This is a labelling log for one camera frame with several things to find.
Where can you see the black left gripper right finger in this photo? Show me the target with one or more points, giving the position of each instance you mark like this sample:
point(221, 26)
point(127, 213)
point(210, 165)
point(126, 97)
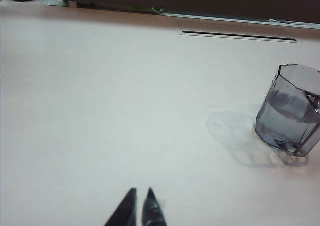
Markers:
point(153, 209)

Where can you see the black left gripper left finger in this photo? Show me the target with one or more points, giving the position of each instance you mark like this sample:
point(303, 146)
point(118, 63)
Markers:
point(125, 211)

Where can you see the grey faceted drinking glass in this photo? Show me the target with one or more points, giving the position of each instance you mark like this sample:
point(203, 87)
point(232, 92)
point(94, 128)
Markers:
point(290, 113)

